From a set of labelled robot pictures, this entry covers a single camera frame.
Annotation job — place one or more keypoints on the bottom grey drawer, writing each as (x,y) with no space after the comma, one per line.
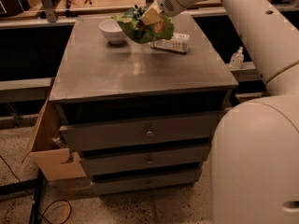
(147,182)

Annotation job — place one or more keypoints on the clear plastic water bottle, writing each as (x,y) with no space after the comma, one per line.
(178,43)

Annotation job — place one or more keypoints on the black metal floor stand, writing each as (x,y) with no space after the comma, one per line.
(36,185)

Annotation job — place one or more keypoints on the grey drawer cabinet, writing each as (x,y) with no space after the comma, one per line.
(100,82)

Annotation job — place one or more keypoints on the hand sanitizer pump bottle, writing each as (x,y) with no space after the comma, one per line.
(237,59)

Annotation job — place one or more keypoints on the white ceramic bowl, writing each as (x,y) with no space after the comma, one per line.
(112,31)

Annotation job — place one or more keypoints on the green rice chip bag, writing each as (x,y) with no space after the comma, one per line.
(140,33)

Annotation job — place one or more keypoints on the brown cardboard box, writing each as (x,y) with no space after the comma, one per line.
(48,148)

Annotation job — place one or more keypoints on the middle grey drawer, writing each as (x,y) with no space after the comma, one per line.
(138,160)

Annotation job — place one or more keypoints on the grey drawer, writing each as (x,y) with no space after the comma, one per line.
(147,182)
(138,160)
(134,132)

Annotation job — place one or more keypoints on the top grey drawer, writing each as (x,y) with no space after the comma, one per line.
(134,132)

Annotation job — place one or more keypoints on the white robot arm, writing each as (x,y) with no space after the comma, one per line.
(254,157)

